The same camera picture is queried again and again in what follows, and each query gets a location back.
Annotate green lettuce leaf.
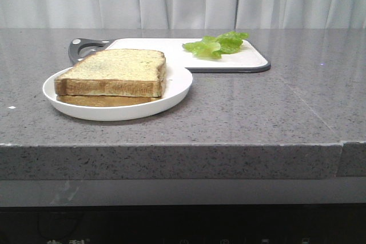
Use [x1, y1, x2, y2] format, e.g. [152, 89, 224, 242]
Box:
[182, 31, 249, 59]

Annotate bread slice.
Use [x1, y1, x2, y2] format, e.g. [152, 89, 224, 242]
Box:
[57, 95, 161, 107]
[54, 49, 166, 97]

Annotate white round plate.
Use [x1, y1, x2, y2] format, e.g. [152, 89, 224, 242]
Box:
[42, 64, 193, 122]

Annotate white grey-rimmed cutting board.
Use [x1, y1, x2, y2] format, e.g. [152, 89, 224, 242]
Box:
[68, 38, 271, 73]

